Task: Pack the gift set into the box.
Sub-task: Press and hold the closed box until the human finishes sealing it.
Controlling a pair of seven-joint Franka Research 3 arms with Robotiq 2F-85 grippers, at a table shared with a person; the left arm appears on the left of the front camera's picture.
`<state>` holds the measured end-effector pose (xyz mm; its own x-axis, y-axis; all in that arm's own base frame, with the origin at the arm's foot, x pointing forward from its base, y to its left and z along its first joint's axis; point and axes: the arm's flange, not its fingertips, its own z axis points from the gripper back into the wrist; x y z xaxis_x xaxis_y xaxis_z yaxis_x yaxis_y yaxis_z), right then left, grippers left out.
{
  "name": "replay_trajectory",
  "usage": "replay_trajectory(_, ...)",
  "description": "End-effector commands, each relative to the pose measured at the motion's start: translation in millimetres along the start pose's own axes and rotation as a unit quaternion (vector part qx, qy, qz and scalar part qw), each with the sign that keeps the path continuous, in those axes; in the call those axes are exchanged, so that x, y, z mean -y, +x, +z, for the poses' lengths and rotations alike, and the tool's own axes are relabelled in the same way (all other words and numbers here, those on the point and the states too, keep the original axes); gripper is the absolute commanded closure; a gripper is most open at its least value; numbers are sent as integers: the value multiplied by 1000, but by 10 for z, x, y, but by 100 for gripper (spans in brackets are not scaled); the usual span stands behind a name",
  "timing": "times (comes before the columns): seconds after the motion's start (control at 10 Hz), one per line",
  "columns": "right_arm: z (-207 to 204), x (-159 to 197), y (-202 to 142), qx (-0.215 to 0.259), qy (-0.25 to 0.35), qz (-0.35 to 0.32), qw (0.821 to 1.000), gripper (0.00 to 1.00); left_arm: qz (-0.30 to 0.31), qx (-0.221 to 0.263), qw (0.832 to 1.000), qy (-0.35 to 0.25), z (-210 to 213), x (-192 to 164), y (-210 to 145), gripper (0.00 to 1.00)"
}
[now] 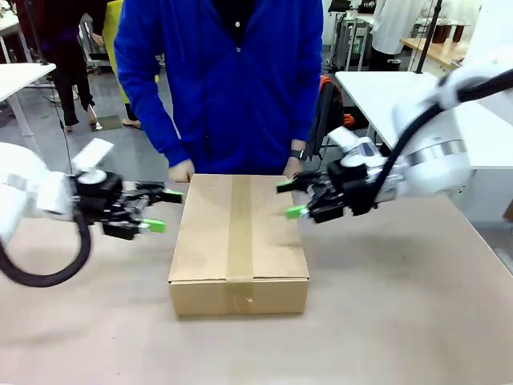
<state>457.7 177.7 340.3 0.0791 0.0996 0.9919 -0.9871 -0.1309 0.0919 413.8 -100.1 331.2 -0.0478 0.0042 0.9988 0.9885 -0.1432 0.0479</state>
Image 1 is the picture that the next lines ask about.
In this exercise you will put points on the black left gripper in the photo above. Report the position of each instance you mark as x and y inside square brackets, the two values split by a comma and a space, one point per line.
[100, 200]

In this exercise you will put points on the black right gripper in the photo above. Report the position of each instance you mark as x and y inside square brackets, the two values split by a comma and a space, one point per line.
[348, 192]

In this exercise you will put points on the brown cardboard box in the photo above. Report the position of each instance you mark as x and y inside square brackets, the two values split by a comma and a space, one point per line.
[200, 240]

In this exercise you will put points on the person's right forearm blue sleeve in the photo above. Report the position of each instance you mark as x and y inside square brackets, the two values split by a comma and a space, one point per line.
[164, 136]

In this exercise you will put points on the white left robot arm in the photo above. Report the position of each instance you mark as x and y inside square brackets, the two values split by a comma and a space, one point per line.
[28, 184]

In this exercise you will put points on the person's left forearm blue sleeve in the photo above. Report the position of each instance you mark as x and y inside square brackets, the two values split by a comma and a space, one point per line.
[308, 116]

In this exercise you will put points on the person's left hand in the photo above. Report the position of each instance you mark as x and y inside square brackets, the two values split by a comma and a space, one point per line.
[296, 168]

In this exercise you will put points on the person's right hand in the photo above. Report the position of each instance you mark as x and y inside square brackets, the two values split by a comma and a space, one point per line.
[182, 171]

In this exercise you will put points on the black wristwatch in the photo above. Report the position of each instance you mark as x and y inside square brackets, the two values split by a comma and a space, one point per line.
[297, 154]

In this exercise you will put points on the brown packing tape strip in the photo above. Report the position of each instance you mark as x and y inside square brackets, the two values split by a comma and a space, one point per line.
[239, 240]

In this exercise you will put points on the black chair with orange cloth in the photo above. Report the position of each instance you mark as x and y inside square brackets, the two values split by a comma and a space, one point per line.
[330, 112]

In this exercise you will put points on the green floor mat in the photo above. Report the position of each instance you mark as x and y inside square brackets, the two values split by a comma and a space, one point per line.
[108, 122]

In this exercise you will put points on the person in blue jacket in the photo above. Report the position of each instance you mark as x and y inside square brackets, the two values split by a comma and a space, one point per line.
[240, 80]

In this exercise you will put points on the large white table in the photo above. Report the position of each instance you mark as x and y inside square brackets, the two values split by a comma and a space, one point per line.
[376, 96]

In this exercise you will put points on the grey equipment cart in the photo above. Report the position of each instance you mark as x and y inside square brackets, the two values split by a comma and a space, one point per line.
[352, 40]

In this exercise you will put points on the person in black clothes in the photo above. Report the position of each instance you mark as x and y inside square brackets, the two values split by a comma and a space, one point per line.
[70, 60]

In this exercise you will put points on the white table with grey legs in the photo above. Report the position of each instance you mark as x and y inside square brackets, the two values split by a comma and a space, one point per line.
[20, 78]

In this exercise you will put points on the person in white coat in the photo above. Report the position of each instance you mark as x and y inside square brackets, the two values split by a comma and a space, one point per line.
[394, 28]

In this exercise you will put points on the light wooden table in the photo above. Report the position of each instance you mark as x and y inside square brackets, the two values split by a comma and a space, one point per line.
[437, 52]

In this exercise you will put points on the black stand pole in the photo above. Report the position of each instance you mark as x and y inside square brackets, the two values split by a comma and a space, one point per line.
[428, 36]

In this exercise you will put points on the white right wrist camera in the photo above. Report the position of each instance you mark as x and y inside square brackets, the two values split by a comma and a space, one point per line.
[354, 148]

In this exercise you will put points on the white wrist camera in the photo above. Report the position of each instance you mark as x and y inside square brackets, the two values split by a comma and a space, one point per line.
[354, 148]
[92, 154]

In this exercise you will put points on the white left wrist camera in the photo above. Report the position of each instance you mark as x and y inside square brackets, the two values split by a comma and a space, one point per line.
[92, 154]

